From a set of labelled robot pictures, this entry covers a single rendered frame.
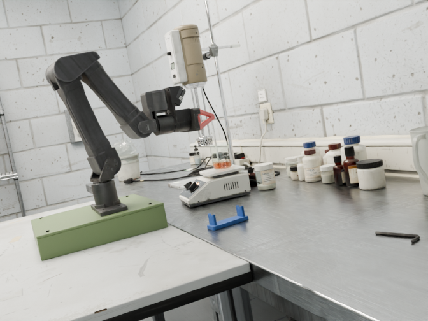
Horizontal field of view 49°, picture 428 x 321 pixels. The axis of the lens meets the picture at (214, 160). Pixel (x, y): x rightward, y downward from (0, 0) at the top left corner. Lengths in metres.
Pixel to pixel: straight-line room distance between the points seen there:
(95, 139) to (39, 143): 2.52
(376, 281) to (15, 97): 3.34
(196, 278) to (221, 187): 0.64
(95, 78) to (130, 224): 0.39
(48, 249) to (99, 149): 0.29
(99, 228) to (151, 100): 0.40
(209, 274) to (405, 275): 0.31
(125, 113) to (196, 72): 0.61
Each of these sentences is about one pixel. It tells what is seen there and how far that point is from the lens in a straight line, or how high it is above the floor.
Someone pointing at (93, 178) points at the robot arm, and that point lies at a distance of 1.31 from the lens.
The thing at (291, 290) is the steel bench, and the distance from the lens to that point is 0.75.
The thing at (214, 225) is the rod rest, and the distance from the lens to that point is 1.10.
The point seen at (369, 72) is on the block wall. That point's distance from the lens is 1.51.
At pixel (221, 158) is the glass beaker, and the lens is 1.44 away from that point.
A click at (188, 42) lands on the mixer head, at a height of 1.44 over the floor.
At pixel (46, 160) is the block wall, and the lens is 3.78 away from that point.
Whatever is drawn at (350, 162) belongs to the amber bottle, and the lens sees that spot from 1.34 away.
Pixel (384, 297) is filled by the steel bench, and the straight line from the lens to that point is 0.66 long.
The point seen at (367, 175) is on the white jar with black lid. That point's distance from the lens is 1.28.
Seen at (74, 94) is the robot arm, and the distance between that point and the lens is 1.26.
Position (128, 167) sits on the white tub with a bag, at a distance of 2.40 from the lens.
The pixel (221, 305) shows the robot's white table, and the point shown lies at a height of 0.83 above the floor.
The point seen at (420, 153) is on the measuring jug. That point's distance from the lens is 1.14.
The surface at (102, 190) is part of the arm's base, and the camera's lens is 1.27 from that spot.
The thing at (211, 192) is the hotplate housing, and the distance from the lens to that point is 1.40.
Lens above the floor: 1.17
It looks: 6 degrees down
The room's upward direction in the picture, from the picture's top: 10 degrees counter-clockwise
